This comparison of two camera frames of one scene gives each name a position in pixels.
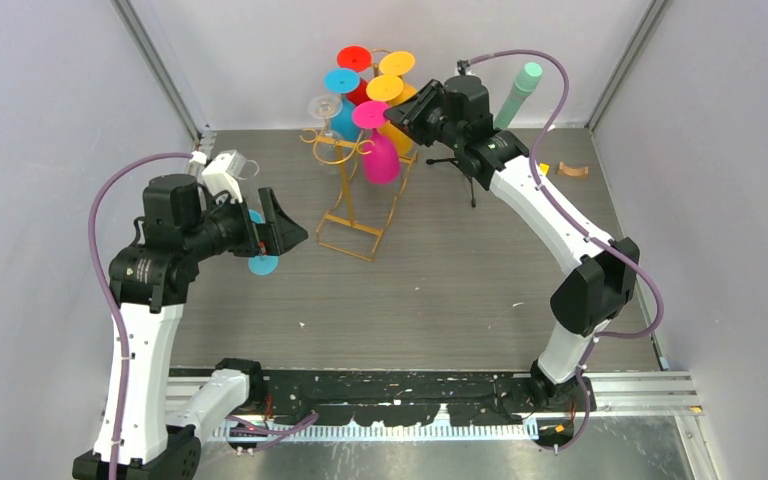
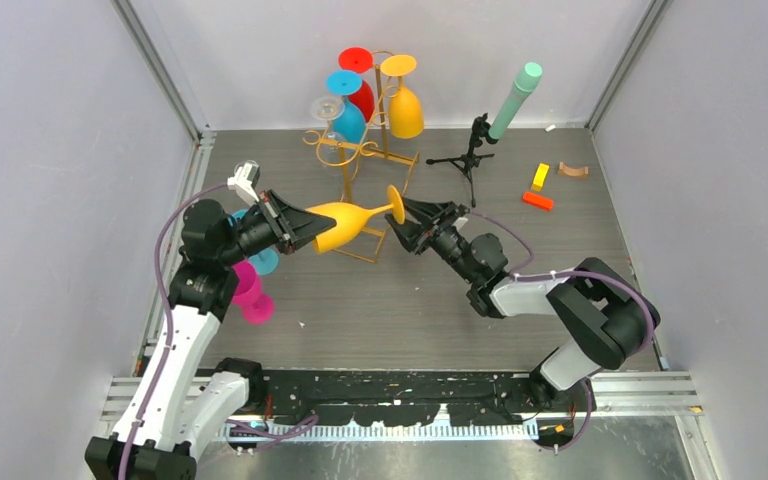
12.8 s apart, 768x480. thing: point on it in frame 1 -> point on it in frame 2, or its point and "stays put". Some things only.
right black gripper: [409, 116] -> [422, 237]
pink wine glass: [380, 159] -> [257, 308]
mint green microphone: [525, 82] stays put
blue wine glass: [341, 81] stays put
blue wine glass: [263, 265] stays put
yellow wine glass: [385, 88] -> [350, 220]
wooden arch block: [566, 170] stays put
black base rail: [409, 397] stays put
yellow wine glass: [399, 63] stays put
